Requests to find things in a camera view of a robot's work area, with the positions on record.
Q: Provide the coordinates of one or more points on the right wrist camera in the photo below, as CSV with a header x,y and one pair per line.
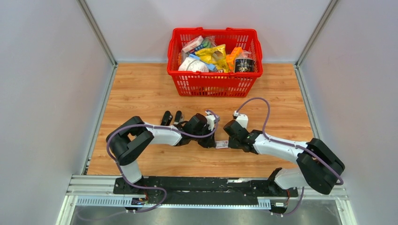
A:
x,y
242,119

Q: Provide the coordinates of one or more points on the white pink box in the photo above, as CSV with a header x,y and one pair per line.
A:
x,y
193,45

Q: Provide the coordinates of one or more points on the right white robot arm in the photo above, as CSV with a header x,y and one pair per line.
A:
x,y
317,165

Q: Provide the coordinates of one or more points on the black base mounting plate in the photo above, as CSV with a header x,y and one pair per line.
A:
x,y
204,190

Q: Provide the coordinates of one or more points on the white round package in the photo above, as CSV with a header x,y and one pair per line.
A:
x,y
193,65

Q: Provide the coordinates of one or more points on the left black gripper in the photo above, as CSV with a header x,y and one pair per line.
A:
x,y
210,142

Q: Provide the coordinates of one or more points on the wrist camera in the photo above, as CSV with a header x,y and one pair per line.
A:
x,y
212,119
242,119

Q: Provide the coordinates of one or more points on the grey and black stapler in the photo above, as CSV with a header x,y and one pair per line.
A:
x,y
178,117

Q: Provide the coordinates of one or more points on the red plastic shopping basket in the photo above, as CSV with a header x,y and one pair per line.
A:
x,y
217,84

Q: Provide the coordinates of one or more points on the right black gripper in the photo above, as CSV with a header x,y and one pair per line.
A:
x,y
231,145

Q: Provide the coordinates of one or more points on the red white staple box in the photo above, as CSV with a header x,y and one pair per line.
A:
x,y
222,144

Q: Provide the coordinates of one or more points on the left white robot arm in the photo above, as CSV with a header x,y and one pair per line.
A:
x,y
125,144

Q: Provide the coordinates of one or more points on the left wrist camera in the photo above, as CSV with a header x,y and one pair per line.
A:
x,y
212,119

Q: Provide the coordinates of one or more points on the aluminium frame rail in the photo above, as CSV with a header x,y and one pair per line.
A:
x,y
98,191

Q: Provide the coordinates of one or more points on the yellow snack bag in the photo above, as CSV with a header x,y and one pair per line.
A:
x,y
215,55

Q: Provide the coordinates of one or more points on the black can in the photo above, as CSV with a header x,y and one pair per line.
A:
x,y
244,65

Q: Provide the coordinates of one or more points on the orange package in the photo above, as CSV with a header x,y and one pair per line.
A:
x,y
230,58

